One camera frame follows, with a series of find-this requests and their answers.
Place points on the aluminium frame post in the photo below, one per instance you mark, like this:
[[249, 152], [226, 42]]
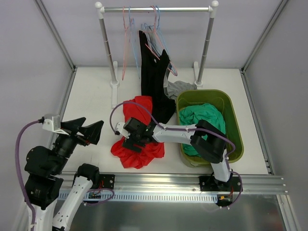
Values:
[[266, 31], [54, 32]]

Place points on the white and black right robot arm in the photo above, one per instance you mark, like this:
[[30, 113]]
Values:
[[203, 128]]

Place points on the aluminium left frame post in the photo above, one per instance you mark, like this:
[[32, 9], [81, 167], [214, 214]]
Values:
[[54, 32]]

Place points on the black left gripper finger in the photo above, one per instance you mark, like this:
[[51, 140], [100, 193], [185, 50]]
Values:
[[73, 126], [92, 133]]

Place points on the black tank top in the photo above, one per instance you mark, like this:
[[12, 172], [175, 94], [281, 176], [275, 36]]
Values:
[[152, 78]]

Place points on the green tank top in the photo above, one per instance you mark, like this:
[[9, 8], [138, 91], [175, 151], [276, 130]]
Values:
[[192, 114]]

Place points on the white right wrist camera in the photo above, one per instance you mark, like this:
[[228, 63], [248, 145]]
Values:
[[120, 130]]

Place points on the red tank top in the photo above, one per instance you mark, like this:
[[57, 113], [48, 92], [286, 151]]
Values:
[[137, 108]]

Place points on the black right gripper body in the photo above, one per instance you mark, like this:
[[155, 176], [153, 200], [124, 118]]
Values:
[[131, 140]]

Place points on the aluminium right frame post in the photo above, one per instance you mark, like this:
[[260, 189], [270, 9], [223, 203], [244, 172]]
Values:
[[266, 31]]

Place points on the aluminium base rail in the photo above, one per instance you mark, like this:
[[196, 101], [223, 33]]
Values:
[[190, 183]]

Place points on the grey tank top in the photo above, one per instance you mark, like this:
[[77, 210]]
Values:
[[173, 89]]

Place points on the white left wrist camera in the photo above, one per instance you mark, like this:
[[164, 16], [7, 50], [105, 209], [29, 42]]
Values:
[[52, 123]]

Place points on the silver and white clothes rack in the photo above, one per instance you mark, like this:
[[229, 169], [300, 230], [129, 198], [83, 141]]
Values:
[[113, 65]]

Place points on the white slotted cable duct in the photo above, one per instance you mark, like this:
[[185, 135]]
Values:
[[147, 197]]

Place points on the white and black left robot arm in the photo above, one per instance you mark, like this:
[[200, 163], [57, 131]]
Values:
[[45, 165]]

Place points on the olive green plastic basket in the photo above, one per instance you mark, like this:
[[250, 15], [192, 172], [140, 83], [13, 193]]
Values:
[[223, 103]]

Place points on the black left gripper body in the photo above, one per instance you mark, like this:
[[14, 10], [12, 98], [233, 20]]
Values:
[[78, 134]]

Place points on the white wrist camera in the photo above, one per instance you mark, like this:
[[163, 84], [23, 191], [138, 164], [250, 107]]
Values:
[[52, 123], [120, 130]]

